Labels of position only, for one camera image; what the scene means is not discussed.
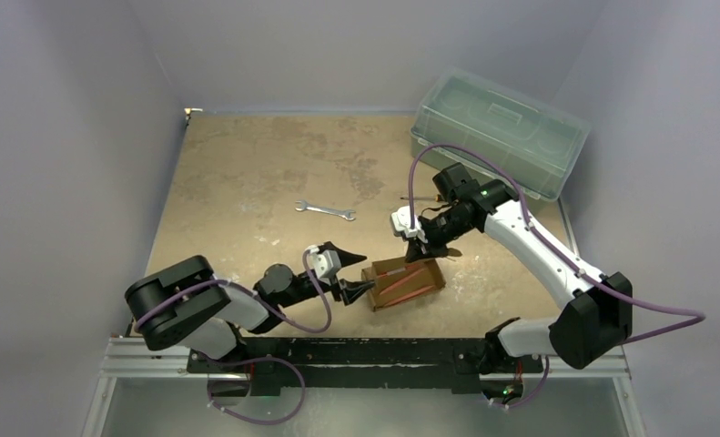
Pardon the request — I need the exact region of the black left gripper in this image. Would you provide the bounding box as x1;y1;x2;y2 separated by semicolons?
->
278;242;377;308

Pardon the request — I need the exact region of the salmon pen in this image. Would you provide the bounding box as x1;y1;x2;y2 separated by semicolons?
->
379;269;427;299
383;286;435;308

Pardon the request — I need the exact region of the brown cardboard box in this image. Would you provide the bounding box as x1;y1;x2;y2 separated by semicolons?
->
361;257;446;311

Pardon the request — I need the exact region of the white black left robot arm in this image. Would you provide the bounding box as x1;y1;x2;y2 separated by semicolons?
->
124;241;375;372

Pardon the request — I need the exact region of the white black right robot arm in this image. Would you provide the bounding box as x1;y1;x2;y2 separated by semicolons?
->
390;164;633;371

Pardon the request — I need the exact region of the clear plastic storage box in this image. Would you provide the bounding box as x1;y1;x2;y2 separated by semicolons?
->
410;68;591;202

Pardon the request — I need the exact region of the yellow black screwdriver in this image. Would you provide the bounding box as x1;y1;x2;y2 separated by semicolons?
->
400;195;444;203

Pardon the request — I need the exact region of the silver open-end wrench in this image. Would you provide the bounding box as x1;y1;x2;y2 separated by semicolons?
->
295;200;356;221

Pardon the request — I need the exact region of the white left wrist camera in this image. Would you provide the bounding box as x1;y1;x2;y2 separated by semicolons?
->
306;243;338;274

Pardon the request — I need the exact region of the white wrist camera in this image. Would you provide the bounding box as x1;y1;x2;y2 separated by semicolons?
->
390;206;422;241
306;243;338;274

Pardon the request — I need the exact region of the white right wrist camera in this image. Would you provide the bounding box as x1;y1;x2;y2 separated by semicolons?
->
390;206;422;241

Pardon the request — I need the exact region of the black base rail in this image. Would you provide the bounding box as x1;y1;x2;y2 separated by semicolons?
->
187;337;543;396

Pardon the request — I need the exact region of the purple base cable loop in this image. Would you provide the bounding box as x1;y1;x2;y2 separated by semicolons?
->
206;355;307;427

